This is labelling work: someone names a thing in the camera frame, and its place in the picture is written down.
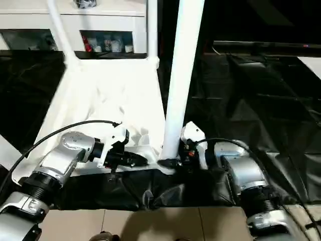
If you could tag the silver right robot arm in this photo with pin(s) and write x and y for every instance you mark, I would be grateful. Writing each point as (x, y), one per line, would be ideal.
(246, 170)

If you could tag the white plastic table top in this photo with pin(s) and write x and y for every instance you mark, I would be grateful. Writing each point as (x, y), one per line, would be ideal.
(100, 90)

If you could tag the small red bottle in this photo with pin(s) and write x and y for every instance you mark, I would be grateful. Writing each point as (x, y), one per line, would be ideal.
(88, 45)

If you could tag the small white jar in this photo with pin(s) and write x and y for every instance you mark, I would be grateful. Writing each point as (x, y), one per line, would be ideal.
(129, 48)

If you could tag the white plastic table leg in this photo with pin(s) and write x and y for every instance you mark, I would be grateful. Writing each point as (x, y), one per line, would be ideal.
(152, 27)
(62, 30)
(183, 65)
(7, 150)

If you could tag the grey metal clutter object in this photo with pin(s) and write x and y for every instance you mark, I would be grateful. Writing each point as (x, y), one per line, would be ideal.
(85, 3)

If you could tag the white cabinet with glass doors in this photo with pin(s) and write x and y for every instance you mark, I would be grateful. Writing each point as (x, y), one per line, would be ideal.
(30, 20)

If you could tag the black stand leg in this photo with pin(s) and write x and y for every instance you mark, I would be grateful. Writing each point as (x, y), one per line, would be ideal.
(314, 226)

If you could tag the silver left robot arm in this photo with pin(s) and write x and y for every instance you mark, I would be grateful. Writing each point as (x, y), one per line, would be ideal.
(65, 155)

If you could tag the glossy black mat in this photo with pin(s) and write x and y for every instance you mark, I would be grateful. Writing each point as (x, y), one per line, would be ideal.
(261, 110)

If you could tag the black left robot foot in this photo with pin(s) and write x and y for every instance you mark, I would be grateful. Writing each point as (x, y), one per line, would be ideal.
(103, 237)

